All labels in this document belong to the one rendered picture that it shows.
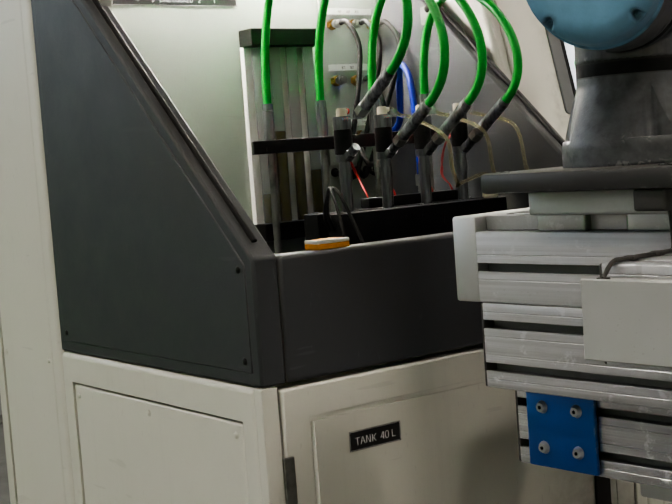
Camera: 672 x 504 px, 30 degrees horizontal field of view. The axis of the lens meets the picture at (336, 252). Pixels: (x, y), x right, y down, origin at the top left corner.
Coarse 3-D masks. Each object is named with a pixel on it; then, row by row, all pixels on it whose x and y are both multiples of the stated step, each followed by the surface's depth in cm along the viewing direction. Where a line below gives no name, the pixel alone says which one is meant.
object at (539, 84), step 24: (504, 0) 217; (480, 24) 215; (528, 24) 220; (504, 48) 216; (528, 48) 218; (504, 72) 214; (528, 72) 217; (552, 72) 220; (528, 96) 216; (552, 96) 219; (552, 120) 218
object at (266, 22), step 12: (408, 0) 176; (264, 12) 204; (408, 12) 176; (264, 24) 204; (408, 24) 176; (264, 36) 205; (408, 36) 176; (264, 48) 205; (264, 60) 206; (396, 60) 178; (264, 72) 206; (264, 84) 206; (264, 96) 207; (264, 108) 207
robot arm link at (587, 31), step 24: (528, 0) 105; (552, 0) 104; (576, 0) 103; (600, 0) 102; (624, 0) 102; (648, 0) 101; (552, 24) 105; (576, 24) 103; (600, 24) 103; (624, 24) 102; (648, 24) 105; (600, 48) 107; (624, 48) 112
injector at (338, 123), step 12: (336, 120) 190; (348, 120) 191; (336, 132) 191; (348, 132) 191; (336, 144) 191; (348, 144) 191; (336, 156) 191; (348, 156) 190; (348, 168) 191; (348, 180) 191; (348, 192) 192; (348, 204) 192
